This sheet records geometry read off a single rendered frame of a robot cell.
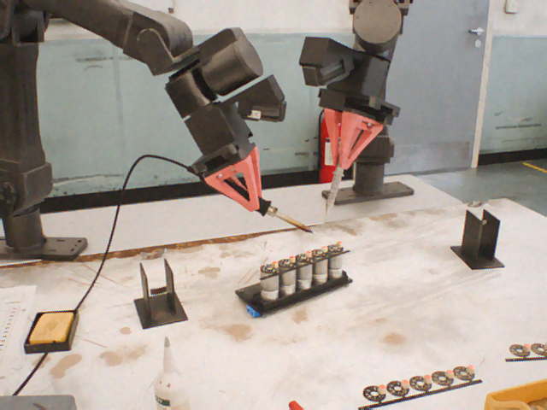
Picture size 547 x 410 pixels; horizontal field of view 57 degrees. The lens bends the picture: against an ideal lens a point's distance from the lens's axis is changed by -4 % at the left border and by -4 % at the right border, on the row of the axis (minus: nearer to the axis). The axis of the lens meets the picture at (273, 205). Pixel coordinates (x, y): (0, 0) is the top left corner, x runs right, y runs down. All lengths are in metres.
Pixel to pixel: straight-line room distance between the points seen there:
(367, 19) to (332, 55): 0.06
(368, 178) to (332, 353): 0.55
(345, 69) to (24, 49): 0.47
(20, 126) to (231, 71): 0.36
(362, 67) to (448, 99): 3.30
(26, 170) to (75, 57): 2.34
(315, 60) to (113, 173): 2.73
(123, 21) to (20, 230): 0.40
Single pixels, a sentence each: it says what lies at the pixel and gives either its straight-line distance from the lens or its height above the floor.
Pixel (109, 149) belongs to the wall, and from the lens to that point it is 3.28.
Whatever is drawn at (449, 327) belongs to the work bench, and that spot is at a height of 0.75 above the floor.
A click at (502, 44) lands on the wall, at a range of 4.29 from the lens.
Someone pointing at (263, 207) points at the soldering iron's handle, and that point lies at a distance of 0.72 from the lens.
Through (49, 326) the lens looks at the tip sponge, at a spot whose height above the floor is 0.76.
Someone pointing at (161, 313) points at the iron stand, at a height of 0.75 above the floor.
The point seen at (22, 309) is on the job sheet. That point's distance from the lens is 0.80.
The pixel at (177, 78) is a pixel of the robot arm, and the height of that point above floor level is 1.05.
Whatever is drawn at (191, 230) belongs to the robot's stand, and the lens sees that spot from 0.98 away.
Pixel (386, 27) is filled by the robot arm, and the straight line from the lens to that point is 0.65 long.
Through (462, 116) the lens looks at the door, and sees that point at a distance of 4.09.
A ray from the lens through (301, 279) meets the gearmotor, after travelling 0.73.
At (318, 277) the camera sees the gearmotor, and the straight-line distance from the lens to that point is 0.74.
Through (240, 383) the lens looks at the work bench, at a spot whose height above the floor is 0.75.
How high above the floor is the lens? 1.13
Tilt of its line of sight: 21 degrees down
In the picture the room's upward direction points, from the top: straight up
